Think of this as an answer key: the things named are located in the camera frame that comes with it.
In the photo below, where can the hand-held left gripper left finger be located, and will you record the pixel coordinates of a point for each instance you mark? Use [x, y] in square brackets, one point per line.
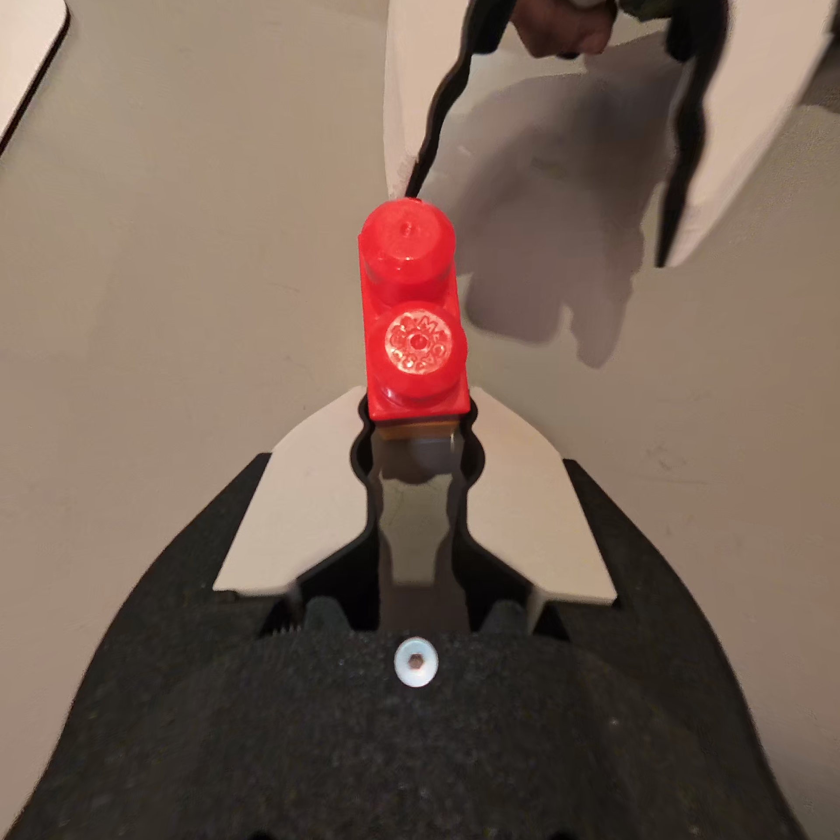
[302, 518]

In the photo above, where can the person's right forearm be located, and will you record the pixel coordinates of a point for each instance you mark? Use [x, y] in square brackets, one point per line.
[640, 8]

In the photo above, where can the white document stand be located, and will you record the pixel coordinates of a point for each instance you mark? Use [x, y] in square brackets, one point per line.
[26, 39]

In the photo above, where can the orange toy block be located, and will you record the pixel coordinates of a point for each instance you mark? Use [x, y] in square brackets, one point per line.
[407, 432]

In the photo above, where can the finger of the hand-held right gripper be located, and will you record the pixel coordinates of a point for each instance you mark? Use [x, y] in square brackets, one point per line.
[741, 98]
[407, 79]

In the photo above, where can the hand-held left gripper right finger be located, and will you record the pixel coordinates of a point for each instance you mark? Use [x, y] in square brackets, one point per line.
[531, 525]

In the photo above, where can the red two-stud toy block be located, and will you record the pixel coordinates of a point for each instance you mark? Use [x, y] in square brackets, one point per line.
[410, 295]

